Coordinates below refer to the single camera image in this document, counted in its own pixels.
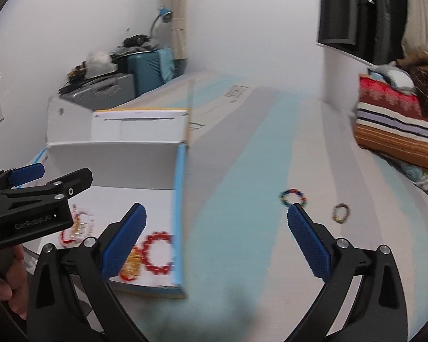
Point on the dark window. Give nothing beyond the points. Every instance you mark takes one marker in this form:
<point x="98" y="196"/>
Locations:
<point x="349" y="10"/>

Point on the light blue cloth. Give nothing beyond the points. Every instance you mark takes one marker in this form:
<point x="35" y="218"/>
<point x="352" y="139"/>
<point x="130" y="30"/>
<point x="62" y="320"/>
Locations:
<point x="396" y="76"/>

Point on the teal suitcase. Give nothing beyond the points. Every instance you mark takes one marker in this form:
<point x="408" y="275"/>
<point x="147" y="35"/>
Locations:
<point x="146" y="69"/>

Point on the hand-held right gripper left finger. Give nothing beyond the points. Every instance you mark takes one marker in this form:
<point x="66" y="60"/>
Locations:
<point x="123" y="242"/>

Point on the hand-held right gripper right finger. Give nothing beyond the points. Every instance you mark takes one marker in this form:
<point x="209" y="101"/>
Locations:
<point x="308" y="242"/>

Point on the striped red brown pillow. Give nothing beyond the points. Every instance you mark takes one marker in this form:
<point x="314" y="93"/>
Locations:
<point x="396" y="128"/>

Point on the white plastic bag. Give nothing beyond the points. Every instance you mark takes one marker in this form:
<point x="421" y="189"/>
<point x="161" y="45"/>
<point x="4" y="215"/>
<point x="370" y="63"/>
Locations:
<point x="100" y="62"/>

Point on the striped bed sheet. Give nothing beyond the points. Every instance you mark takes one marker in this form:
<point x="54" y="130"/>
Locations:
<point x="242" y="185"/>

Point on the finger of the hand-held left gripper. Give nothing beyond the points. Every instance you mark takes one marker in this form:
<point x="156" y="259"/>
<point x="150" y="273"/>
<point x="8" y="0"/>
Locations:
<point x="28" y="172"/>
<point x="71" y="181"/>

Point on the blue desk lamp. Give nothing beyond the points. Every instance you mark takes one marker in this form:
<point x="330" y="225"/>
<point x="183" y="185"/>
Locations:
<point x="164" y="16"/>

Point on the grey suitcase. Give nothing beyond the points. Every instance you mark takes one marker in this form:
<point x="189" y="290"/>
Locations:
<point x="103" y="89"/>

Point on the blue white box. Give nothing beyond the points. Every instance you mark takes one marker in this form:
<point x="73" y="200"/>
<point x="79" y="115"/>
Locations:
<point x="128" y="164"/>

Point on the black bag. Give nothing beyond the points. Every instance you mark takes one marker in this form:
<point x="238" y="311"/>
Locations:
<point x="137" y="41"/>

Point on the floral pale pillow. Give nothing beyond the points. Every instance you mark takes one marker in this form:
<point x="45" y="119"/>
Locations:
<point x="424" y="181"/>

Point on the person's left hand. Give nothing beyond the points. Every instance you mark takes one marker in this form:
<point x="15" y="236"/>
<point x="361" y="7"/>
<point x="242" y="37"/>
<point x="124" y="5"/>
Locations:
<point x="18" y="297"/>

